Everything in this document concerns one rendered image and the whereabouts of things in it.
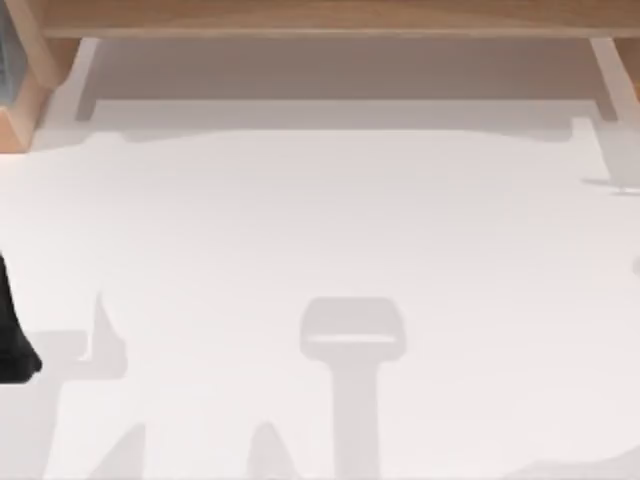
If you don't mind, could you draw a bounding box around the wooden cupboard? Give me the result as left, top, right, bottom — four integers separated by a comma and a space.
0, 0, 640, 154

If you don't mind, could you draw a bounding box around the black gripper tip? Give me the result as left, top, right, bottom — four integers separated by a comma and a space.
0, 253, 43, 386

